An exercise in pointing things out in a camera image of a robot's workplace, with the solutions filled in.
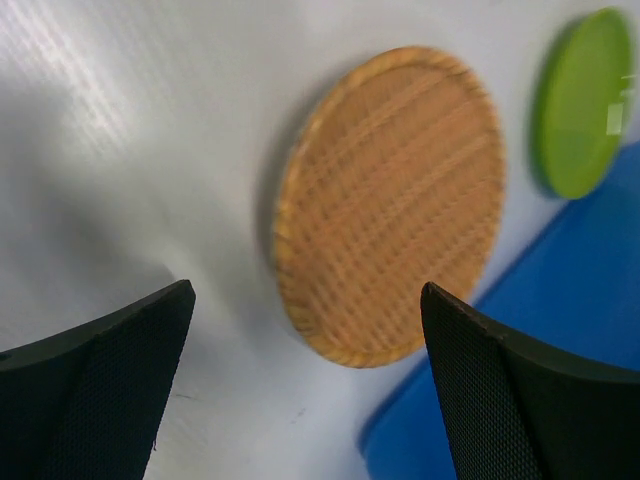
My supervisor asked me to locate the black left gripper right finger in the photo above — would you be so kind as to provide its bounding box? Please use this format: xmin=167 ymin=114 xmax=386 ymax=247
xmin=420 ymin=282 xmax=639 ymax=479

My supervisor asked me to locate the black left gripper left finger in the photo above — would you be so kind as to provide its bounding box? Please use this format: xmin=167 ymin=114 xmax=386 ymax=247
xmin=1 ymin=280 xmax=196 ymax=479

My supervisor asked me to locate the orange woven bamboo tray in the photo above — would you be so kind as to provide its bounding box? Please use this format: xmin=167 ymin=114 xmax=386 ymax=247
xmin=271 ymin=46 xmax=507 ymax=368

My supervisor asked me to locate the blue plastic bin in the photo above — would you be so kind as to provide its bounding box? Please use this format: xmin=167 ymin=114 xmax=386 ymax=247
xmin=360 ymin=145 xmax=639 ymax=479

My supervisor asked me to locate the green plastic plate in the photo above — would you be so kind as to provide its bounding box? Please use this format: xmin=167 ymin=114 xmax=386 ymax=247
xmin=530 ymin=7 xmax=636 ymax=200

